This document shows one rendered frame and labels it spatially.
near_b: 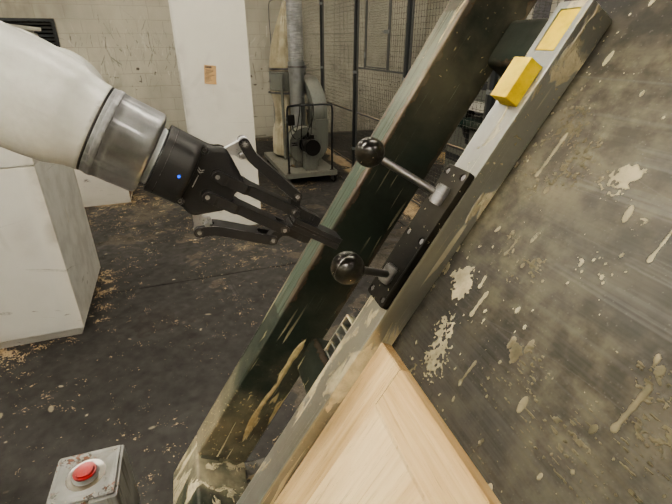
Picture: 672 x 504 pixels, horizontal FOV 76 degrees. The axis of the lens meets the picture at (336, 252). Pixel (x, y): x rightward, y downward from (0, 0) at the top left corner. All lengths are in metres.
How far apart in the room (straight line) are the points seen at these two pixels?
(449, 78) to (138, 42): 7.89
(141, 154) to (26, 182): 2.37
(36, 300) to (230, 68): 2.37
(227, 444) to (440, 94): 0.79
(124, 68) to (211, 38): 4.54
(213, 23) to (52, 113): 3.70
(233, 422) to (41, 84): 0.70
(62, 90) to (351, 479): 0.52
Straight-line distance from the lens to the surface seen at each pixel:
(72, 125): 0.46
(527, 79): 0.57
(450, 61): 0.78
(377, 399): 0.57
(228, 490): 0.99
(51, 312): 3.12
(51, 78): 0.47
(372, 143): 0.54
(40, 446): 2.55
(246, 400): 0.92
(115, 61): 8.54
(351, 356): 0.60
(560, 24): 0.61
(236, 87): 4.15
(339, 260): 0.46
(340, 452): 0.62
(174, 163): 0.47
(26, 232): 2.91
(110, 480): 1.00
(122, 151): 0.46
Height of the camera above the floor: 1.66
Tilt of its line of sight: 26 degrees down
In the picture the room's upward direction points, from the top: straight up
